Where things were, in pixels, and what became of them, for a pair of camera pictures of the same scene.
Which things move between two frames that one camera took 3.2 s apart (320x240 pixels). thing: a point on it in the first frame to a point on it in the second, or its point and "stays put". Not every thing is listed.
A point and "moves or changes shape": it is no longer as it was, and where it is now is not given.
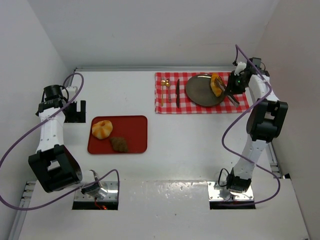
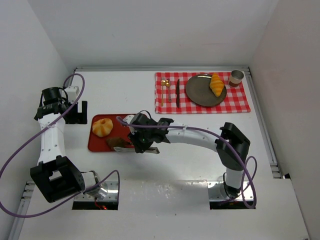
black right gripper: [229, 85] to [139, 144]
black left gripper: [75, 111] stays put
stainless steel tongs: [220, 83] to [150, 150]
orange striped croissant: [217, 90] stays put
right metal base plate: [218, 193] stays put
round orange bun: [102, 129] stays put
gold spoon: [168, 84] stays put
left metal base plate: [112, 195] stays put
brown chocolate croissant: [119, 144] moves or changes shape
